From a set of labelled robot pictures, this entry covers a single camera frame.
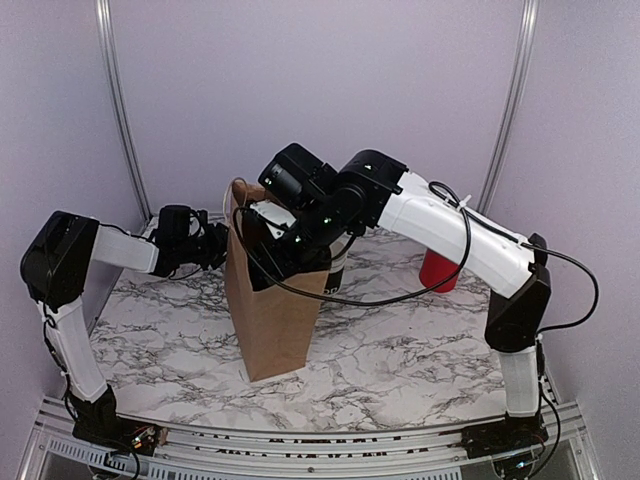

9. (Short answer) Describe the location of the red cylindrical container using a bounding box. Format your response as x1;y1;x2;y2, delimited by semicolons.
419;250;458;293

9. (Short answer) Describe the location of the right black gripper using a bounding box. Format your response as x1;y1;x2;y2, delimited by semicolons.
247;198;347;292

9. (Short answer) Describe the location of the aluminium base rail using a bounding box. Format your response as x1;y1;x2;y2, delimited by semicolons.
17;398;603;479

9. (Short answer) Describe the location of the stack of paper cups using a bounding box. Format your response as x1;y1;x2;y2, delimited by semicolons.
324;237;349;295

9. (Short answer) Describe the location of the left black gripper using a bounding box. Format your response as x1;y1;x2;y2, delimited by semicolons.
175;222;244;270

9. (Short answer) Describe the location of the left aluminium frame post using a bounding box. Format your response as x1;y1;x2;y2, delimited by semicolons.
95;0;152;223

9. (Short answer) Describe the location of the aluminium frame post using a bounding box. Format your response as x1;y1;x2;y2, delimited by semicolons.
95;0;152;223
477;0;540;215

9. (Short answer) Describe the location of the brown paper bag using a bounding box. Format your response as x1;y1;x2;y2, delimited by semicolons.
221;176;332;384

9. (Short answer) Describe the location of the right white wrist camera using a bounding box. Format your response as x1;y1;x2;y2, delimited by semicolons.
249;200;296;239

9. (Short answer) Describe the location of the right aluminium frame post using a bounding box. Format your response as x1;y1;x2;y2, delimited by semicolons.
477;0;540;215

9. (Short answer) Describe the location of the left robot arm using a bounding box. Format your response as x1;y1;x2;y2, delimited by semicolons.
20;205;228;456

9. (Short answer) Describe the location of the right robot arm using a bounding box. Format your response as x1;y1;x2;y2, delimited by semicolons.
242;143;551;458

